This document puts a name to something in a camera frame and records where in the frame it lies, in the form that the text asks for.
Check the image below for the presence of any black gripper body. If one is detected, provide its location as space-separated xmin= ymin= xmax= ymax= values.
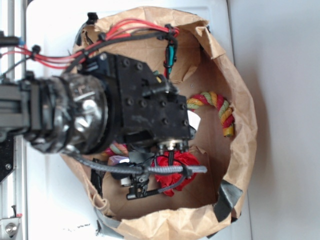
xmin=82 ymin=52 xmax=196 ymax=148

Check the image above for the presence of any multicolored twisted rope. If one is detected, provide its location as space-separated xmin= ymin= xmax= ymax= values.
xmin=101 ymin=90 xmax=236 ymax=158

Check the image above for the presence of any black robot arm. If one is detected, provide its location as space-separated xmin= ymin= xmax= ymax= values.
xmin=0 ymin=52 xmax=200 ymax=155

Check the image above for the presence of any brown paper bag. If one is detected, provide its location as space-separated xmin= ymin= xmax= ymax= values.
xmin=63 ymin=6 xmax=258 ymax=240

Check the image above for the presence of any grey braided cable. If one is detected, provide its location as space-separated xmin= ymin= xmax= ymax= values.
xmin=62 ymin=149 xmax=208 ymax=176

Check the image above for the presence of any small black camera module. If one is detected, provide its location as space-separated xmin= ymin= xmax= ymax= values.
xmin=109 ymin=149 xmax=161 ymax=201

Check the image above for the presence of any red black wire bundle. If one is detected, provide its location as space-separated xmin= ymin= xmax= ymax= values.
xmin=0 ymin=18 xmax=181 ymax=78

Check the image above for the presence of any black mounting bracket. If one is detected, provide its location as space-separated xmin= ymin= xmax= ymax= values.
xmin=0 ymin=135 xmax=15 ymax=184

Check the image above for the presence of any aluminium frame rail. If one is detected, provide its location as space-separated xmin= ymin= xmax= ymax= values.
xmin=0 ymin=0 xmax=28 ymax=240

